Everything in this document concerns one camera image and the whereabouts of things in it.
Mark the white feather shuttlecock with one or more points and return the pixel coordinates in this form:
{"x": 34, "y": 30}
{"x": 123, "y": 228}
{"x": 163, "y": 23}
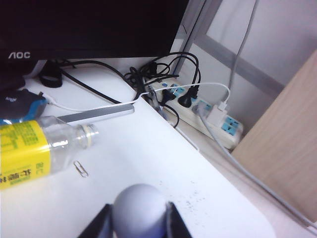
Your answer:
{"x": 141, "y": 210}

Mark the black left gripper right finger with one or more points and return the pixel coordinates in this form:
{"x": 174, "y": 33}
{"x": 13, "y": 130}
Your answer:
{"x": 175, "y": 223}

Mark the blue plastic packet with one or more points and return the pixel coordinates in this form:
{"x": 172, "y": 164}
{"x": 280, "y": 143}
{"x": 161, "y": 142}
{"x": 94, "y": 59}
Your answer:
{"x": 19, "y": 104}

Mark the black AOC computer monitor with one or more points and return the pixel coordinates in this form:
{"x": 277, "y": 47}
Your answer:
{"x": 86, "y": 24}

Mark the white USB charger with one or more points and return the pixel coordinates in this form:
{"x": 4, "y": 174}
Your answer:
{"x": 216, "y": 116}

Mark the aluminium partition frame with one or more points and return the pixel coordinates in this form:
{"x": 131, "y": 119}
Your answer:
{"x": 223, "y": 49}

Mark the white raised desk board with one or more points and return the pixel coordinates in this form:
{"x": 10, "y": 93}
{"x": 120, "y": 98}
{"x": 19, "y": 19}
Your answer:
{"x": 148, "y": 161}

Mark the black elastic band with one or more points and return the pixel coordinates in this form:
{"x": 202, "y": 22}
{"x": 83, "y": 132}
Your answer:
{"x": 49, "y": 84}

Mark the metal paper clip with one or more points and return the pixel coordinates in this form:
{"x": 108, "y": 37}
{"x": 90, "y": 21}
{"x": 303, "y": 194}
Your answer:
{"x": 85, "y": 174}

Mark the light wooden cabinet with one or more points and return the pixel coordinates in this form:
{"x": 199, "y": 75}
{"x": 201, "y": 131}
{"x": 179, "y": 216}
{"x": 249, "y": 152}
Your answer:
{"x": 284, "y": 136}

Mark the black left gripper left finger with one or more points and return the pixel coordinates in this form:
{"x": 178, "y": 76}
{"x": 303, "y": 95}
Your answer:
{"x": 101, "y": 223}

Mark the white power strip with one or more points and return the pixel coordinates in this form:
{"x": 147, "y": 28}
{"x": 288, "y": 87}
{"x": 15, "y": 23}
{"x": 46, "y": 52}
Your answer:
{"x": 188, "y": 116}

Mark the clear bottle with yellow label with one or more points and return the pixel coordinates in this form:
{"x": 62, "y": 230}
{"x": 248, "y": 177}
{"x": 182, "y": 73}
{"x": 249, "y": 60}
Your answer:
{"x": 24, "y": 138}

